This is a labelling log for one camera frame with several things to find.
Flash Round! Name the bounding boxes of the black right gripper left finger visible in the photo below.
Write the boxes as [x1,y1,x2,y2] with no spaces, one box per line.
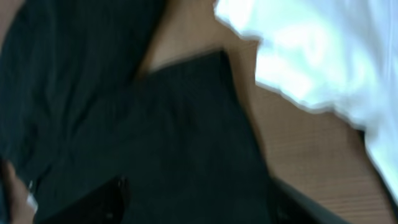
[38,175,131,224]

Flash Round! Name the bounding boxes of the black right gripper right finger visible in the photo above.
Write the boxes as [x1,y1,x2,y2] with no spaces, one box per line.
[271,179,349,224]

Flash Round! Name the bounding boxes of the black shorts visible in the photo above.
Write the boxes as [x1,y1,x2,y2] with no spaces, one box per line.
[1,0,273,223]

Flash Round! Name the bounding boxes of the white t-shirt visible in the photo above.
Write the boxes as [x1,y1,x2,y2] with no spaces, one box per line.
[214,0,397,197]

